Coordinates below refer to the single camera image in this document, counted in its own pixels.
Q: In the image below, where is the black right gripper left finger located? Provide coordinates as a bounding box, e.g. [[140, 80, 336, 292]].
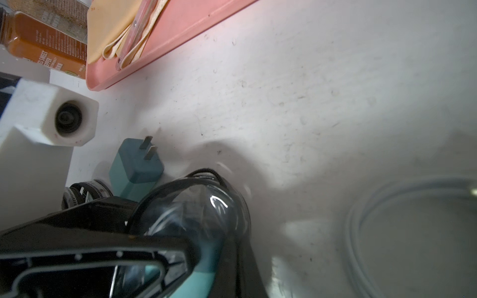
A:
[[1, 197, 194, 298]]

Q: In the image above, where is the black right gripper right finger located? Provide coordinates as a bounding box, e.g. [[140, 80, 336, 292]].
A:
[[208, 235, 268, 298]]

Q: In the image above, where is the black cable with charger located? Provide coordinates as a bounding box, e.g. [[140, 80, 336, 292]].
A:
[[124, 168, 251, 298]]

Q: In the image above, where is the teal wall charger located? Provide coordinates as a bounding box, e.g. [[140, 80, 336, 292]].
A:
[[109, 136, 165, 202]]

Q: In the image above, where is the brown spice bottle black cap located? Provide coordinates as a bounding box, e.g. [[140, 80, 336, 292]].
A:
[[1, 9, 87, 79]]

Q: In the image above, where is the tan spice jar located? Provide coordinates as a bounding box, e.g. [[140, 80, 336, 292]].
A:
[[6, 0, 89, 44]]

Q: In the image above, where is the pink plastic tray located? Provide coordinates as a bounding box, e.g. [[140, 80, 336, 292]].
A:
[[86, 0, 255, 91]]

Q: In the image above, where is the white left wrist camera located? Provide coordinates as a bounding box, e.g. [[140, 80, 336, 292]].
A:
[[1, 78, 99, 230]]

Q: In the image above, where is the white coiled cable front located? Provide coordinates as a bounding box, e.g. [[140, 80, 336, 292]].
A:
[[343, 178, 477, 298]]

